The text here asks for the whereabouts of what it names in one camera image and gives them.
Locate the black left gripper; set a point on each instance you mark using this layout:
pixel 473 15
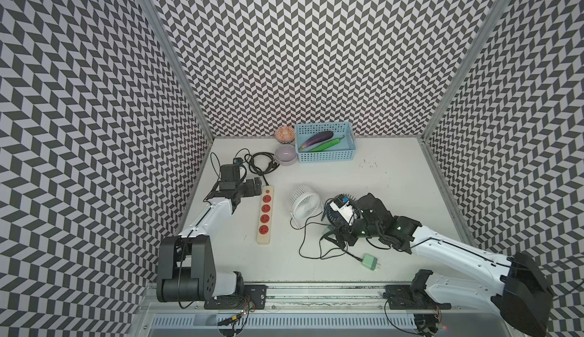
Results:
pixel 250 189

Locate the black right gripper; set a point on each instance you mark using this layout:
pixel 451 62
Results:
pixel 351 240

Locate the green plug white fan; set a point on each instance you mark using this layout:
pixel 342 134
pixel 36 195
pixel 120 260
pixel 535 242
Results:
pixel 370 262

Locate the dark blue desk fan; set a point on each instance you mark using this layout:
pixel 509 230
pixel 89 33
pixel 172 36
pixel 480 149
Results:
pixel 334 218

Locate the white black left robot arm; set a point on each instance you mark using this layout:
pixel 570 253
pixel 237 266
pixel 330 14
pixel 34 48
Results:
pixel 186 267

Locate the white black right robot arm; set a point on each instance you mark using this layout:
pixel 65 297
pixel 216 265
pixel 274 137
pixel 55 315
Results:
pixel 513 287

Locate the beige power strip red sockets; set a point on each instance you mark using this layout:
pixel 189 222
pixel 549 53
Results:
pixel 264 229

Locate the white desk fan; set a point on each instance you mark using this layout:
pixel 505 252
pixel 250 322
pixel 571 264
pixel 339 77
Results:
pixel 303 203

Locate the lilac plastic bowl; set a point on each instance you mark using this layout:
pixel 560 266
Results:
pixel 286 155

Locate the orange blue patterned bowl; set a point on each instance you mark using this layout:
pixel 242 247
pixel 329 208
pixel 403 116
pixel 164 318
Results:
pixel 285 135

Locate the light blue perforated basket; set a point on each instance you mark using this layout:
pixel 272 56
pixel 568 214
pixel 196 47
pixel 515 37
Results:
pixel 344 151

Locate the green toy cucumber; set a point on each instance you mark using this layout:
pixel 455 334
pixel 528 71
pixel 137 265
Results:
pixel 324 146

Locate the purple toy eggplant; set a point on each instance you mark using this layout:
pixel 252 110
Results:
pixel 316 139

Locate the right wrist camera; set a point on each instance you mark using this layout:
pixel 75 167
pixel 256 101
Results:
pixel 342 204

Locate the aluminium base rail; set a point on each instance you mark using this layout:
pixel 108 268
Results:
pixel 315 309

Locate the aluminium corner post left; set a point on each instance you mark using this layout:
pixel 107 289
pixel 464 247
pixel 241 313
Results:
pixel 163 38

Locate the aluminium corner post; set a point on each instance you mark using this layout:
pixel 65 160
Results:
pixel 485 31
pixel 163 38

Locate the aluminium corner post right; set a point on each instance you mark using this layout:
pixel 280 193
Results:
pixel 485 31

